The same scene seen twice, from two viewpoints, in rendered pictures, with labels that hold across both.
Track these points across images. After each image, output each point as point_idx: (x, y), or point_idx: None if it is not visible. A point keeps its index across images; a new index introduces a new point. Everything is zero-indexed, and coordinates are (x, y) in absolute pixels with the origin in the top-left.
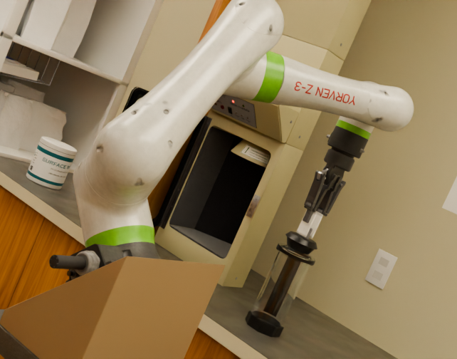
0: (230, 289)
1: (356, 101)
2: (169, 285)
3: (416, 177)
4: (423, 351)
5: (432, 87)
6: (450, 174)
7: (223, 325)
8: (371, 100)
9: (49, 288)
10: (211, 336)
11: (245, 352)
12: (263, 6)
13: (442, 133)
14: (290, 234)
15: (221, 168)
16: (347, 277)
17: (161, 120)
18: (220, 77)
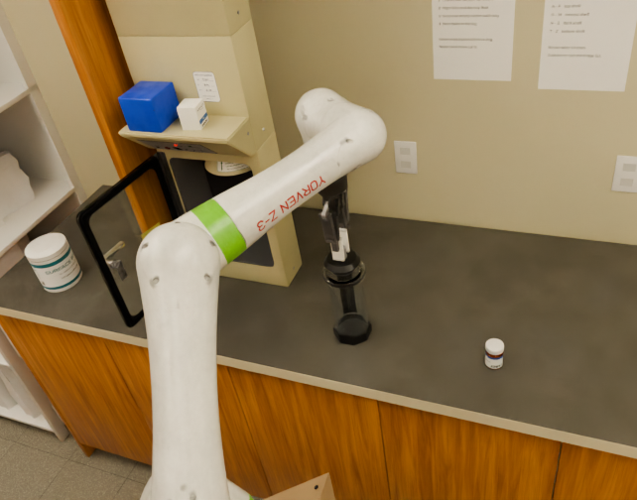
0: (297, 283)
1: (325, 178)
2: None
3: (391, 58)
4: (481, 207)
5: None
6: (425, 42)
7: (326, 374)
8: (339, 162)
9: None
10: (322, 387)
11: (361, 392)
12: (181, 267)
13: (393, 0)
14: (329, 267)
15: (204, 170)
16: (379, 176)
17: None
18: (206, 392)
